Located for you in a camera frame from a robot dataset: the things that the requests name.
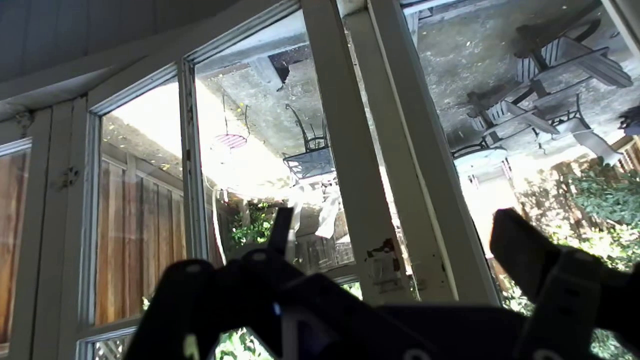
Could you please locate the brown wooden fence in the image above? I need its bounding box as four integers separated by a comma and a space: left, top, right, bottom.
0, 149, 192, 336

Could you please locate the grey wooden outdoor chair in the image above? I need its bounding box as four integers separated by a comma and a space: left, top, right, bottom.
466, 19, 636, 169

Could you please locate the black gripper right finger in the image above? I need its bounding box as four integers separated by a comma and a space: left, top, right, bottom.
491, 208, 612, 360

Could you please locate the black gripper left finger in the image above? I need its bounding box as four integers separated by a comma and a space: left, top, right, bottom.
123, 207, 309, 360

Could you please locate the white wooden window frame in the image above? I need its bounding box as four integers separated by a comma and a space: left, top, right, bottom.
0, 0, 502, 360

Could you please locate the single pane window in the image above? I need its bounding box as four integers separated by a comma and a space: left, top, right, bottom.
398, 0, 640, 360

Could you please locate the dark patio table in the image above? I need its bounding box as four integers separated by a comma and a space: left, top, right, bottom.
283, 146, 336, 183

